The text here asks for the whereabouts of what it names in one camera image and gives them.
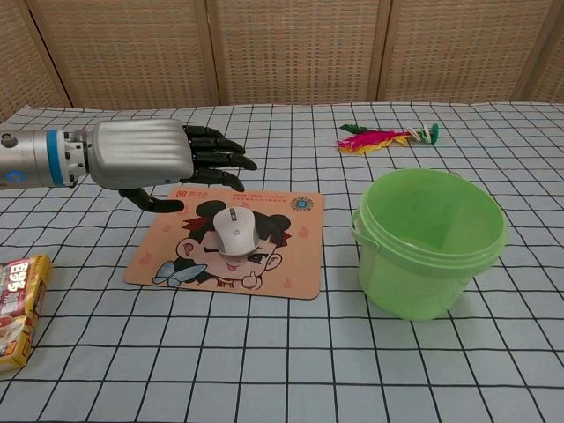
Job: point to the cartoon character mouse pad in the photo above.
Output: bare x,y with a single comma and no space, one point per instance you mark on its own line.
282,269

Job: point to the yellow food box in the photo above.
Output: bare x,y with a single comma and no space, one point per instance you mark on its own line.
17,317

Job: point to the white computer mouse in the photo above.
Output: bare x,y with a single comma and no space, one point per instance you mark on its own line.
235,233

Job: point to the woven folding screen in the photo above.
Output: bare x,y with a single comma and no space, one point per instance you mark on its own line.
282,48

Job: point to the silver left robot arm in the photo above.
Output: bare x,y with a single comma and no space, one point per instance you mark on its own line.
31,158

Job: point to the colourful feather shuttlecock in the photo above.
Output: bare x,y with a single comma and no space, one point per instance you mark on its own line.
374,140

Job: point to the green plastic bucket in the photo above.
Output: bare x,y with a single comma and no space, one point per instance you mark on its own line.
396,282

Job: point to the checked grey tablecloth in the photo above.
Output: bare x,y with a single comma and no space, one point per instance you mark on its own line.
308,361

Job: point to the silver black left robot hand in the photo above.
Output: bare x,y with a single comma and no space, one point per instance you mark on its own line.
136,154

